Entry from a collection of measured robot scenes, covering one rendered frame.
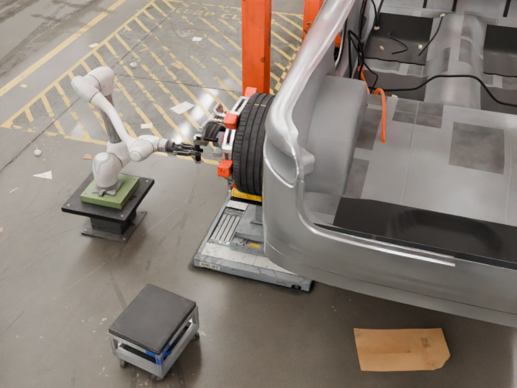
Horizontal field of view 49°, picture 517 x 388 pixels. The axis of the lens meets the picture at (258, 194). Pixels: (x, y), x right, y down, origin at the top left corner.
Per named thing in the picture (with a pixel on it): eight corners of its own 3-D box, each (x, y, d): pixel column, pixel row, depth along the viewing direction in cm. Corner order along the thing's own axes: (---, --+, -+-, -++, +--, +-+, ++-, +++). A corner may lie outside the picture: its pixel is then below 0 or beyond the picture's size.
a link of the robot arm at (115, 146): (106, 169, 423) (123, 154, 439) (124, 173, 417) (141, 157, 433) (78, 73, 378) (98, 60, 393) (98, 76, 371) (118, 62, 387)
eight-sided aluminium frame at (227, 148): (232, 199, 372) (231, 128, 338) (223, 197, 374) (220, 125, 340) (256, 153, 413) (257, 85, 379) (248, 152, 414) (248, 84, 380)
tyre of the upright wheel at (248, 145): (262, 182, 331) (288, 79, 346) (224, 175, 337) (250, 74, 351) (278, 209, 394) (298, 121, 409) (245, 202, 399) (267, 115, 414)
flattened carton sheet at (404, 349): (453, 369, 339) (454, 366, 337) (360, 371, 338) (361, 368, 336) (439, 329, 363) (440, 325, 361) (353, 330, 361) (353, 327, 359)
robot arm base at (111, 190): (88, 196, 409) (87, 190, 406) (101, 178, 426) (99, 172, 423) (112, 199, 407) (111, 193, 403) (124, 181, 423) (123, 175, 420)
